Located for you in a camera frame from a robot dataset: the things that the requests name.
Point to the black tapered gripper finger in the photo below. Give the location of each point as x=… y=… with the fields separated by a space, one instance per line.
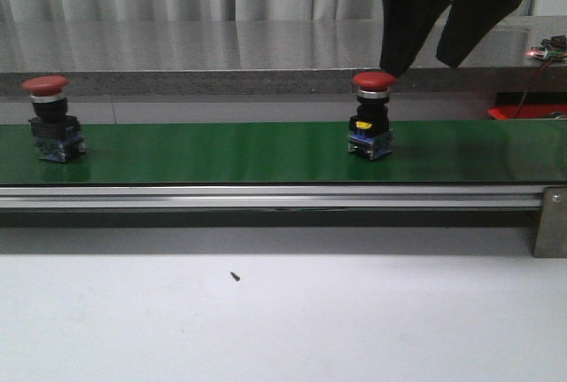
x=407 y=23
x=467 y=24

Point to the small lit circuit board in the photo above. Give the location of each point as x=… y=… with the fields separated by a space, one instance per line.
x=550 y=49

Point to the red plastic tray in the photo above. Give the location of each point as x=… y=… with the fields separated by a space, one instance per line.
x=532 y=112

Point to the red mushroom stop button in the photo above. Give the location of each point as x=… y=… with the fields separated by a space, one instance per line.
x=370 y=135
x=58 y=135

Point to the green conveyor belt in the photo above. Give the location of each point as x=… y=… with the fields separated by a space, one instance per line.
x=520 y=151

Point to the small black screw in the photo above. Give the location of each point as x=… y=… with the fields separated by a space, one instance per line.
x=235 y=276

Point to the steel conveyor support bracket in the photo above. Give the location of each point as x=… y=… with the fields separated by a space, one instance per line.
x=550 y=241

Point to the aluminium conveyor side rail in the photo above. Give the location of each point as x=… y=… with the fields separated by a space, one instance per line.
x=304 y=196

